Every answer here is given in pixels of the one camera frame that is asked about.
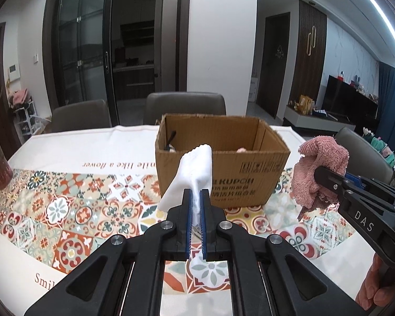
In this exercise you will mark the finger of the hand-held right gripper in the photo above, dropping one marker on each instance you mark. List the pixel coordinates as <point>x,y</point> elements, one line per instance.
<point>329,181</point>
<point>354,180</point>

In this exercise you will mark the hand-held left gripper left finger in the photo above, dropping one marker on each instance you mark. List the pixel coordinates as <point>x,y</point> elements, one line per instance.
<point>189,223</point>

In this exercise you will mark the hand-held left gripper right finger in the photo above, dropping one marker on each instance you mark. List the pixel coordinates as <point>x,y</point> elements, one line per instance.
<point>203,223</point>

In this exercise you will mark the pink fuzzy towel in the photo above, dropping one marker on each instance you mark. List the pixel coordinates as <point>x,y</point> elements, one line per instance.
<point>316,158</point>

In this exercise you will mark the white cloth with zigzag edge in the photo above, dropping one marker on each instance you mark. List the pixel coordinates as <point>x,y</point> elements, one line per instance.
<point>197,171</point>

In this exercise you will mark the brown cardboard box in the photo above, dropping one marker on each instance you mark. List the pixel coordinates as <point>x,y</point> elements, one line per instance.
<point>250,177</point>

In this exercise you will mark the person's right hand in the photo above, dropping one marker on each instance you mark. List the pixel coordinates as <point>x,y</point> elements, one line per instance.
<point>370,286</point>

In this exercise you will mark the grey dining chair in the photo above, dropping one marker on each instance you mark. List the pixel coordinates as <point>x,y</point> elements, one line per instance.
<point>358,151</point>
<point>82,117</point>
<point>184,107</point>

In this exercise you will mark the teal and pink clothes pile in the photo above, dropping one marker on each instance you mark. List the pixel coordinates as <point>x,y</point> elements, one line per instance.
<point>380,146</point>

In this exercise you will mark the white television cabinet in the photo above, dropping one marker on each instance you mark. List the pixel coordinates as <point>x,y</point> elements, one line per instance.
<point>316,121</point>

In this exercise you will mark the yellow boxes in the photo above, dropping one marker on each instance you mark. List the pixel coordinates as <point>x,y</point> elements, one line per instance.
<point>305,104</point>

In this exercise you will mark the black and yellow object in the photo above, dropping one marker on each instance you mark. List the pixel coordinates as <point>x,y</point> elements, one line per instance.
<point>169,145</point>

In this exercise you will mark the black television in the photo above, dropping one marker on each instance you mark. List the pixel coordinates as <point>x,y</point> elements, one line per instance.
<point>349,97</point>

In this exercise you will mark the blue curtain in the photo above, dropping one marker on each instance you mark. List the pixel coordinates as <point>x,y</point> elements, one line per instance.
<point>393,105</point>

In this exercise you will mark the dark wooden door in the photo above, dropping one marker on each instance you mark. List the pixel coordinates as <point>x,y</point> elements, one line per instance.
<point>273,65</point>

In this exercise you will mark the patterned tablecloth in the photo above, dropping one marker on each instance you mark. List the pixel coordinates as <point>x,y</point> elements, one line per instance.
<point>69,158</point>

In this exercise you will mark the ceiling light strip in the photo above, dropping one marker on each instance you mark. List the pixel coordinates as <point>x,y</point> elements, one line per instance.
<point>381,10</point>

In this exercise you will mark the silver refrigerator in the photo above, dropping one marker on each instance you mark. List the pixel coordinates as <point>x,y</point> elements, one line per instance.
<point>171,39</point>

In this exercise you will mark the white shoe rack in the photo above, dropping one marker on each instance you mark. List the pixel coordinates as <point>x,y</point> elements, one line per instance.
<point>28,118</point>

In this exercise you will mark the dark sliding glass door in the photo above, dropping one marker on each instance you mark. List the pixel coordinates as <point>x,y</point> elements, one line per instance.
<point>82,46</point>

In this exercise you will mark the pink plush hat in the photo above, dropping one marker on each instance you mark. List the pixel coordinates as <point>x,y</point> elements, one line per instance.
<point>19,97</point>

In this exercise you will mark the dark slatted wall panel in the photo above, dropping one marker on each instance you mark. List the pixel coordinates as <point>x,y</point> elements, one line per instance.
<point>319,72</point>

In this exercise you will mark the gold wall ornament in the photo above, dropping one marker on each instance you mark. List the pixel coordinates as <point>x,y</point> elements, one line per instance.
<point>312,41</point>

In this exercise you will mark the white wall intercom panel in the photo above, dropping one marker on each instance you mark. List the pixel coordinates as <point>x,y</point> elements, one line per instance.
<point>13,72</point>

